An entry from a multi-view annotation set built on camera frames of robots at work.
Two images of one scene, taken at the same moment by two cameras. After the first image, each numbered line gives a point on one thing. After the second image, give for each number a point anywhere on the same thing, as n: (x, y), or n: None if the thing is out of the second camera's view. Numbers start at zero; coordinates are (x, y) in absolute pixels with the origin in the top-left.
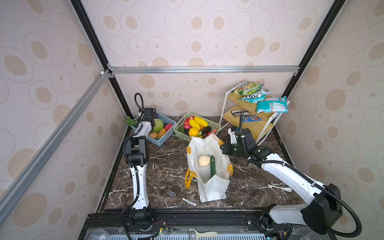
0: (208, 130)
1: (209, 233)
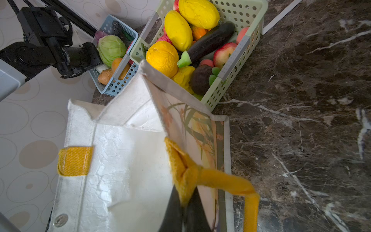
0: (206, 43)
1: None
